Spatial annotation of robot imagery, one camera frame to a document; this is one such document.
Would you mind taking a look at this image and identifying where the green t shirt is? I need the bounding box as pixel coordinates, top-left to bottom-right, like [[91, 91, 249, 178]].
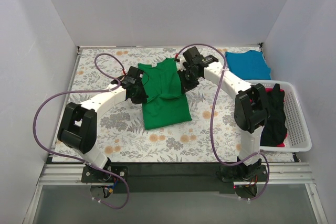
[[138, 58, 192, 130]]

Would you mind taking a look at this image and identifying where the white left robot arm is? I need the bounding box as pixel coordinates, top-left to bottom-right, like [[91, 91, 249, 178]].
[[57, 67, 148, 182]]

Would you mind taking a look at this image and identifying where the floral table cloth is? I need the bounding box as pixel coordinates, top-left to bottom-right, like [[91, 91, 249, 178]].
[[69, 47, 241, 162]]

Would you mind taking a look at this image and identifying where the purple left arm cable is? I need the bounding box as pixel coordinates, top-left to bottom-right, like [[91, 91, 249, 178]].
[[33, 54, 130, 209]]

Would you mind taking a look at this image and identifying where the red t shirt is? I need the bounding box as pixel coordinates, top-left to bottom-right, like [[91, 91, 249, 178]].
[[264, 88, 286, 148]]

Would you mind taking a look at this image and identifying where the folded blue t shirt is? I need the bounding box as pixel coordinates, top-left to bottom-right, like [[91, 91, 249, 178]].
[[225, 50, 271, 80]]

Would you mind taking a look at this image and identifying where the black t shirt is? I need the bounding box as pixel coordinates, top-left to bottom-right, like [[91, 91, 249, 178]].
[[259, 83, 288, 146]]

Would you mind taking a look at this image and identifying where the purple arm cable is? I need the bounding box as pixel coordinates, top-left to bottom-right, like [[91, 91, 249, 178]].
[[33, 54, 130, 209], [175, 43, 271, 201]]

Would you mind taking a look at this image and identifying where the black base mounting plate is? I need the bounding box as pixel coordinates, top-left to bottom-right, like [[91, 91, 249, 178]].
[[81, 163, 269, 195]]

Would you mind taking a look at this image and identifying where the white plastic laundry basket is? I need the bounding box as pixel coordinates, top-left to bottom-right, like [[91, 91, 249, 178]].
[[249, 80, 312, 153]]

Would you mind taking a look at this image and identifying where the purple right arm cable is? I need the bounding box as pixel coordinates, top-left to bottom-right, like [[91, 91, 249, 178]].
[[175, 43, 271, 201]]

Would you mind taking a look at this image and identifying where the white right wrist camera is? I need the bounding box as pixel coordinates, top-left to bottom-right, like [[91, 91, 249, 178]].
[[176, 58, 185, 71]]

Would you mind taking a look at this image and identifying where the aluminium frame rail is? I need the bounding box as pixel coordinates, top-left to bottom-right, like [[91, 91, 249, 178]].
[[38, 162, 316, 185]]

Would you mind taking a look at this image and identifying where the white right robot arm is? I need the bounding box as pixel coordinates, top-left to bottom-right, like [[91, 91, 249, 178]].
[[174, 45, 270, 182]]

